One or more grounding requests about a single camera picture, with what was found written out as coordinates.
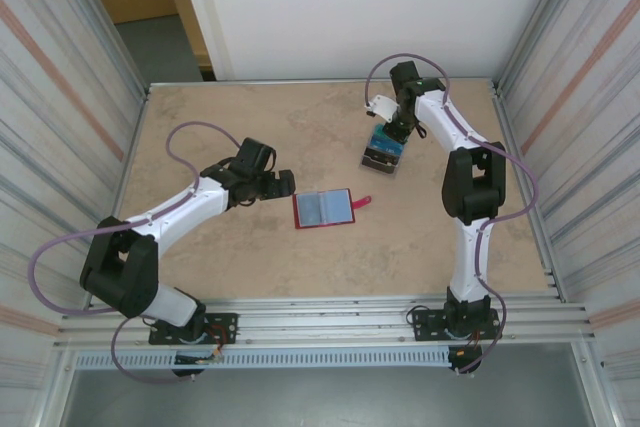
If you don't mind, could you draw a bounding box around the blue credit card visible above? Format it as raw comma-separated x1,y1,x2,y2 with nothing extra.
369,136,405,158

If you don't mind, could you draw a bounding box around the red card holder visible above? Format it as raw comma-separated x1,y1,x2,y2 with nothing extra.
291,188,374,232

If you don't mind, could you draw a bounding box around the black credit card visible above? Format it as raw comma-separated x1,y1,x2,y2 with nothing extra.
362,145,399,173

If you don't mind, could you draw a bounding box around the translucent corrugated side panel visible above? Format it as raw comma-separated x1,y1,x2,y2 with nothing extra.
492,0,640,398
0,0,151,393

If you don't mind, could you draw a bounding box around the small circuit board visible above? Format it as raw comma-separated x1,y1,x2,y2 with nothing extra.
173,351,225,366

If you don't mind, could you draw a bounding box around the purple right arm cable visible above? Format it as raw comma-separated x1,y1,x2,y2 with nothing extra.
363,51,541,377

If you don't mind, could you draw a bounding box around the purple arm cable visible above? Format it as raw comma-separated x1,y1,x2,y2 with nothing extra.
27,120,246,384
363,51,541,377

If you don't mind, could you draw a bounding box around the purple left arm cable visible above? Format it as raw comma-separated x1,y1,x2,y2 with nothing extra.
27,120,246,384

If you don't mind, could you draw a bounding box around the aluminium rail frame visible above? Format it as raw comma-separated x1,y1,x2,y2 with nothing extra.
58,295,597,348

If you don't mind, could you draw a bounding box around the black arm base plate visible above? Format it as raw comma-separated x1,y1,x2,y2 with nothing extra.
408,307,502,344
148,311,239,346

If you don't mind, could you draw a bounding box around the white door frame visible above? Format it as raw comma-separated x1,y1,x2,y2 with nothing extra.
172,0,236,82

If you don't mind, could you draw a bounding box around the grey slotted cable duct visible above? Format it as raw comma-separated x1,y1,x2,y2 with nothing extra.
73,349,452,369

